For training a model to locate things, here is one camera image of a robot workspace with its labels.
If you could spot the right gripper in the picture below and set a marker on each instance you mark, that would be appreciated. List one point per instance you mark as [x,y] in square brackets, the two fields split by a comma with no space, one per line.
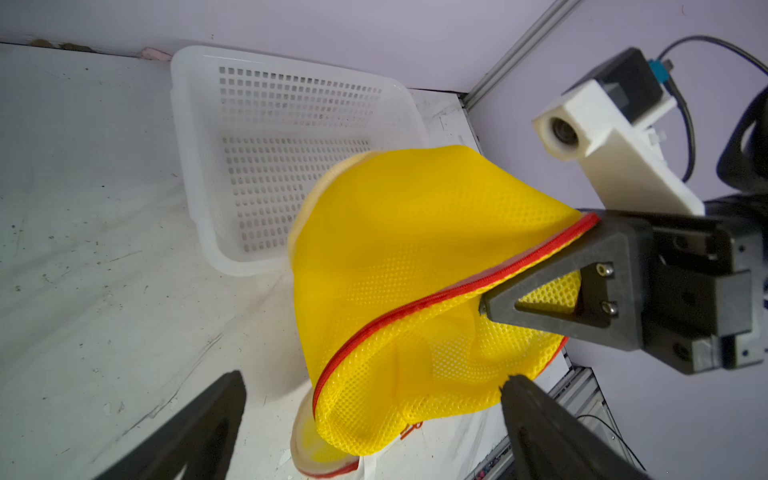
[707,289]

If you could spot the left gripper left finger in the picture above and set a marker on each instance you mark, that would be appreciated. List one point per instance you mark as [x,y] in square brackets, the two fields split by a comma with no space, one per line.
[197,443]

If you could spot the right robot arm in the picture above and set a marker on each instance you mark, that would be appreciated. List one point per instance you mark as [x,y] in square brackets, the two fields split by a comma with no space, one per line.
[747,150]

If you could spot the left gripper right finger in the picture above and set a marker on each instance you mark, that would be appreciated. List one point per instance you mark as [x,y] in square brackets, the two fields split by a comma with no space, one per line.
[549,443]

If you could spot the white plastic basket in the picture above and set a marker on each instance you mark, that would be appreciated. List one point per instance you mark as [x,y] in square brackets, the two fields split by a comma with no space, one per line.
[256,133]

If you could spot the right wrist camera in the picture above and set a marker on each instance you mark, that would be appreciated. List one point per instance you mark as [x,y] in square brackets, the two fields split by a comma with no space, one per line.
[605,122]

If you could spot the yellow mesh laundry bag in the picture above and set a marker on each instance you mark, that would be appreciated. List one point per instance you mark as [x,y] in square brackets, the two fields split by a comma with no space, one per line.
[391,253]

